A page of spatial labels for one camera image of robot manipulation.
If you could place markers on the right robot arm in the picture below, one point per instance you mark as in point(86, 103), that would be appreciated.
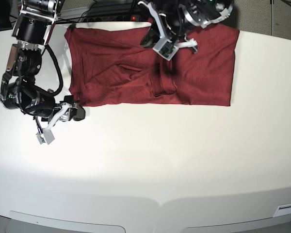
point(33, 30)

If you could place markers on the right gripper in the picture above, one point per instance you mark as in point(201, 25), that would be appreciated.
point(21, 95)

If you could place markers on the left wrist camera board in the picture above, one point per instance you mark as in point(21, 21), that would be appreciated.
point(165, 48)

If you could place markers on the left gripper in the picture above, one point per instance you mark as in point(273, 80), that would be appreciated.
point(168, 21)

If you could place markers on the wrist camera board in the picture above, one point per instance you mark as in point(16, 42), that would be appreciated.
point(165, 48)
point(46, 137)

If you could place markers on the white label plate on table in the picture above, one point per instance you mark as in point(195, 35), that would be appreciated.
point(283, 210)

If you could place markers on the black power strip red switch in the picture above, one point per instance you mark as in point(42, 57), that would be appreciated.
point(136, 18)

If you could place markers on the dark red long-sleeve shirt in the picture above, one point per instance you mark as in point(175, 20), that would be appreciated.
point(110, 67)

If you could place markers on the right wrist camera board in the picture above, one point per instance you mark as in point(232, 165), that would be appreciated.
point(46, 137)

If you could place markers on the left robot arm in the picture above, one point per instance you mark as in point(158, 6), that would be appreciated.
point(206, 12)

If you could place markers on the thin white vertical pole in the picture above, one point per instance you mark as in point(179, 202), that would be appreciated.
point(272, 16)

